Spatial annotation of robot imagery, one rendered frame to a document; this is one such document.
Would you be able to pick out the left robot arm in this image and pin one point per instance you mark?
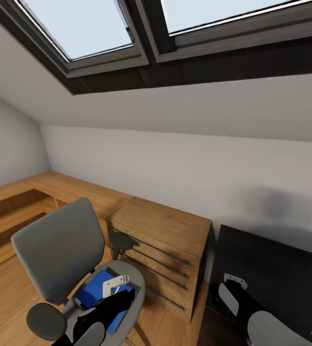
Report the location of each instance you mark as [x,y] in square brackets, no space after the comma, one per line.
[92,324]

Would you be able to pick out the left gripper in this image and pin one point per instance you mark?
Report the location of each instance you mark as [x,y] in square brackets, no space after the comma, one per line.
[120,302]

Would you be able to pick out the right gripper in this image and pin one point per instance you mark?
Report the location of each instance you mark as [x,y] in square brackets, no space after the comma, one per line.
[213,288]

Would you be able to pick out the fixed window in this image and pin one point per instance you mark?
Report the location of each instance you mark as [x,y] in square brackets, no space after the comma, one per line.
[95,46]

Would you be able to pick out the folder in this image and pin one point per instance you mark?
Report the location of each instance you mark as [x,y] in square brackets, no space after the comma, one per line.
[94,292]

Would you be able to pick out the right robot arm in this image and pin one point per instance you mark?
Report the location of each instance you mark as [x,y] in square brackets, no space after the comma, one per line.
[262,328]

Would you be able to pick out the desk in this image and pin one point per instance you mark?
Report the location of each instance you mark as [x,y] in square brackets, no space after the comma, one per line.
[278,276]

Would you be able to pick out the swivel chair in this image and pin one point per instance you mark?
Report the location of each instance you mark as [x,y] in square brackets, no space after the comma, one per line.
[58,251]

